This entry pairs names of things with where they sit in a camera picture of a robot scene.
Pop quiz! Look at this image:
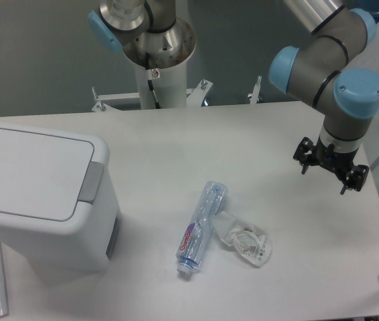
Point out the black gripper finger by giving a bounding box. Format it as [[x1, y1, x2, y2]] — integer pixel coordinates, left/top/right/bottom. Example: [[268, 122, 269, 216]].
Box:
[[293, 137, 317, 175], [339, 163, 369, 195]]

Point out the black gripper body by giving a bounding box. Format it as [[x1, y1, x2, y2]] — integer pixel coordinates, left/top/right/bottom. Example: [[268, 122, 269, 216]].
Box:
[[314, 137, 358, 179]]

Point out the silver blue-capped robot arm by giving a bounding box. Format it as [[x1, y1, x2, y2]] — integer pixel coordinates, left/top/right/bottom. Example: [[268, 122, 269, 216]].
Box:
[[269, 1, 379, 191]]

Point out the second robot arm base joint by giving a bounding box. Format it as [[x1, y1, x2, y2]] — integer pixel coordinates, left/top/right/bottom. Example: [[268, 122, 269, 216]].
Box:
[[88, 1, 176, 52]]

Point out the white plastic trash can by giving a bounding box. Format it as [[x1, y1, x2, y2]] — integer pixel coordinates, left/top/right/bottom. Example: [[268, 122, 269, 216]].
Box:
[[0, 122, 121, 271]]

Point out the crumpled clear plastic wrapper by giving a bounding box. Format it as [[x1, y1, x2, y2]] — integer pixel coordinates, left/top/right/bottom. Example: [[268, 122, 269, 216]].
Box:
[[212, 211, 273, 268]]

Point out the crushed clear plastic bottle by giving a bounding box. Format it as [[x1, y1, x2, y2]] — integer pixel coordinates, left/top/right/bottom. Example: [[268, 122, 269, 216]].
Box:
[[175, 181, 228, 278]]

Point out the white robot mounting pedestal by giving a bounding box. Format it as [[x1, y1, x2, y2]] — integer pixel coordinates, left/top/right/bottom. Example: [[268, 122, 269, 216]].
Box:
[[90, 18, 263, 113]]

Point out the black cable on pedestal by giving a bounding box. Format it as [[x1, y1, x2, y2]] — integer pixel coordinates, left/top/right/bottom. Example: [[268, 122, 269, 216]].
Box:
[[144, 52, 161, 110]]

